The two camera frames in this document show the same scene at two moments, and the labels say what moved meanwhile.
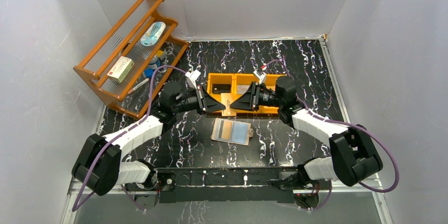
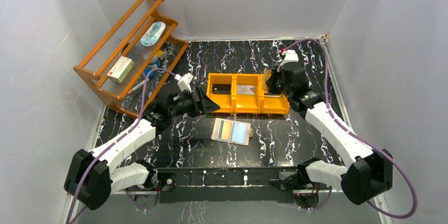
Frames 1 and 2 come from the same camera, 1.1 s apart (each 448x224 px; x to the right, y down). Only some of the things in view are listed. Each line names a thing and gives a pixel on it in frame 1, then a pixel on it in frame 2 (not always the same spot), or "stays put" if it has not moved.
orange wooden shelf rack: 132,64 stays put
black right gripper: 253,96 → 277,82
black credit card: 221,88 stays put
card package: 232,131 stays put
